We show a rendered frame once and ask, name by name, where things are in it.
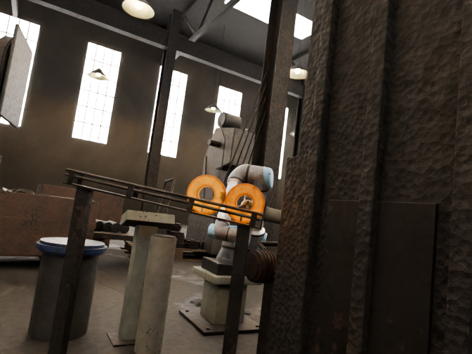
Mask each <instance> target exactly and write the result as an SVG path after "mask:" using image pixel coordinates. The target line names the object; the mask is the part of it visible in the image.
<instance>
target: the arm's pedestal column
mask: <svg viewBox="0 0 472 354"><path fill-rule="evenodd" d="M229 292H230V284H212V283H210V282H209V281H207V280H204V288H203V294H202V304H201V309H196V310H179V312H178V313H179V314H181V315H182V316H183V317H184V318H185V319H186V320H187V321H188V322H189V323H190V324H191V325H192V326H193V327H194V328H195V329H196V330H198V331H199V332H200V333H201V334H202V335H203V336H216V335H224V332H225V321H226V315H227V309H228V298H229ZM246 296H247V284H244V289H243V296H242V307H241V313H240V325H239V331H238V334H248V333H258V331H259V324H258V323H257V322H254V321H253V320H252V319H250V318H248V317H247V316H246V315H244V309H245V303H246Z"/></svg>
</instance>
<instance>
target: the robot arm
mask: <svg viewBox="0 0 472 354"><path fill-rule="evenodd" d="M240 183H248V184H252V185H254V186H256V187H257V188H258V189H259V190H260V191H261V192H262V194H263V197H264V200H265V202H266V193H267V192H269V190H270V189H271V188H272V187H273V170H272V169H271V168H268V167H265V166H255V165H250V164H243V165H241V166H239V167H237V168H236V169H234V170H233V171H232V173H231V174H230V175H229V177H228V181H227V184H228V186H227V189H226V195H227V193H228V192H229V190H230V189H231V188H232V187H234V186H236V185H238V184H240ZM252 206H253V201H252V199H251V198H250V197H249V196H247V195H244V198H242V202H241V205H240V206H238V207H239V208H242V209H248V210H250V209H251V208H252ZM217 217H219V218H224V219H228V220H231V217H230V216H229V215H228V214H226V213H223V212H218V215H217ZM260 225H261V221H256V225H255V226H258V227H260ZM236 234H237V226H235V225H230V223H229V222H225V221H220V220H216V222H215V224H213V223H212V224H210V226H209V228H208V237H210V238H212V239H215V240H222V241H223V242H222V246H221V250H220V251H219V253H218V256H217V257H216V260H217V261H219V262H221V263H227V264H232V263H233V257H234V251H235V240H236ZM266 237H267V233H266V232H265V229H264V228H263V223H262V227H261V230H259V229H255V228H251V229H250V236H249V247H248V249H251V250H253V249H260V248H259V247H258V245H257V243H258V242H259V241H266Z"/></svg>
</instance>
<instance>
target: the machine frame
mask: <svg viewBox="0 0 472 354"><path fill-rule="evenodd" d="M266 354H472V0H314V6H313V20H312V27H311V34H310V47H309V54H308V67H307V74H306V87H305V94H304V102H303V114H302V122H301V135H300V141H299V155H298V156H296V157H288V158H287V165H286V171H285V179H284V191H283V198H282V210H281V217H280V230H279V237H278V244H277V256H276V263H275V276H274V282H273V295H272V302H271V309H270V321H269V328H268V341H267V348H266Z"/></svg>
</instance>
